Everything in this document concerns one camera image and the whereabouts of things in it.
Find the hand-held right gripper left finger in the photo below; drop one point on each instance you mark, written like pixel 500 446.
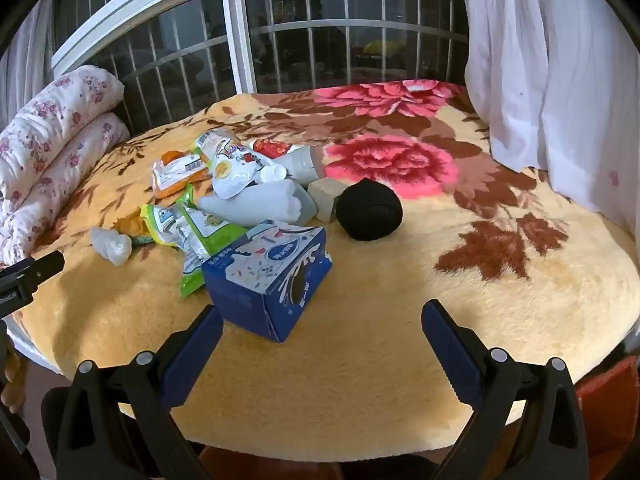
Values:
pixel 192 355

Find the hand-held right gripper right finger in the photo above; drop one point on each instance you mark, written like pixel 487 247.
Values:
pixel 450 350

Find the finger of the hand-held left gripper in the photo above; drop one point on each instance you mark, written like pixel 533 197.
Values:
pixel 20 280

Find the orange red bin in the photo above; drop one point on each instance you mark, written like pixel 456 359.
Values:
pixel 607 390

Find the person's left hand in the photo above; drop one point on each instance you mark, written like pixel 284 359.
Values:
pixel 11 382

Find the yellow floral plush blanket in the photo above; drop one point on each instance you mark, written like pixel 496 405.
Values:
pixel 380 310

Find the blue Oreo cookie box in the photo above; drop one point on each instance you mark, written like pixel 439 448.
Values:
pixel 260 290

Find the long green snack packet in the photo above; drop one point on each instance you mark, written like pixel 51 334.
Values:
pixel 200 230

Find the folded white floral quilt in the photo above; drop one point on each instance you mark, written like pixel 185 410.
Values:
pixel 45 150

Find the small green snack packet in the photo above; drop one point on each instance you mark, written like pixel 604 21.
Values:
pixel 162 222

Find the black round cloth ball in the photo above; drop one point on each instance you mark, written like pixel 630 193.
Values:
pixel 367 210

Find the crushed white plastic bottle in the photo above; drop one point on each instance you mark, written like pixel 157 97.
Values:
pixel 255 202

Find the orange snack packet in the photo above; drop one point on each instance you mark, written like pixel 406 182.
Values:
pixel 172 177

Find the white cartoon print pouch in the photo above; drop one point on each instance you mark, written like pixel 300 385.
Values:
pixel 230 165

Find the beige block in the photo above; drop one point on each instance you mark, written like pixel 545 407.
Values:
pixel 325 197

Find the grey beige curtain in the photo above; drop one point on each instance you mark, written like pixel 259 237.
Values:
pixel 22 70

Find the red and white wrapper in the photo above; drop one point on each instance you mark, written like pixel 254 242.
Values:
pixel 270 149

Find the white sheer curtain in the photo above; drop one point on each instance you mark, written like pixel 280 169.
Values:
pixel 540 70

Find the metal window grille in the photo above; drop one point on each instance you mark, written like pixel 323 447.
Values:
pixel 320 25

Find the white bed frame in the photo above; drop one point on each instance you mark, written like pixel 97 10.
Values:
pixel 35 347

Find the white window frame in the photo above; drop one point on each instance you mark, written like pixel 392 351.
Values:
pixel 235 35

